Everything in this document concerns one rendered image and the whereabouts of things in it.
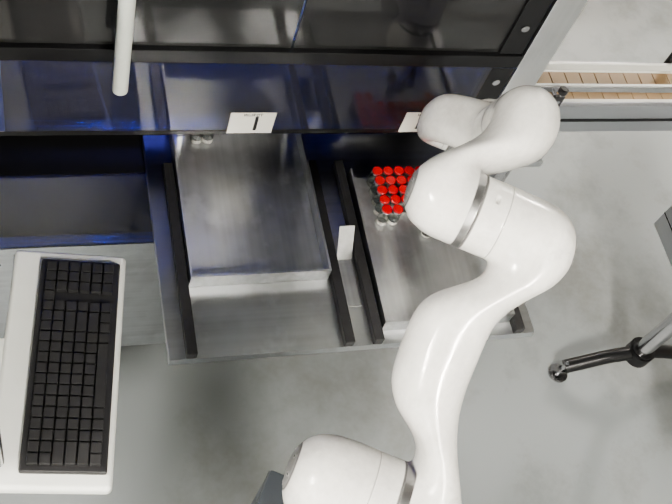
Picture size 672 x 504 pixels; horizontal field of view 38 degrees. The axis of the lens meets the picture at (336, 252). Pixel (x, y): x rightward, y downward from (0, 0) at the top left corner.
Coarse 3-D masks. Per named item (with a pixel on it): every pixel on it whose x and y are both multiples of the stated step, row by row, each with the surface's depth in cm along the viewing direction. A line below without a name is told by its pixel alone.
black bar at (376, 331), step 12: (336, 168) 192; (336, 180) 192; (348, 192) 190; (348, 204) 188; (348, 216) 187; (360, 240) 185; (360, 252) 183; (360, 264) 182; (360, 276) 181; (360, 288) 181; (372, 288) 180; (372, 300) 178; (372, 312) 177; (372, 324) 176; (372, 336) 176
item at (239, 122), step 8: (232, 120) 176; (240, 120) 176; (248, 120) 177; (264, 120) 178; (272, 120) 178; (232, 128) 178; (240, 128) 178; (248, 128) 179; (256, 128) 179; (264, 128) 180
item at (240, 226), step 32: (192, 160) 187; (224, 160) 189; (256, 160) 191; (288, 160) 193; (192, 192) 183; (224, 192) 185; (256, 192) 187; (288, 192) 189; (192, 224) 180; (224, 224) 181; (256, 224) 183; (288, 224) 185; (320, 224) 183; (192, 256) 176; (224, 256) 178; (256, 256) 179; (288, 256) 181; (320, 256) 183
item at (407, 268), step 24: (360, 192) 193; (360, 216) 186; (384, 240) 188; (408, 240) 190; (432, 240) 191; (384, 264) 185; (408, 264) 187; (432, 264) 188; (456, 264) 189; (480, 264) 191; (384, 288) 183; (408, 288) 184; (432, 288) 185; (384, 312) 176; (408, 312) 181
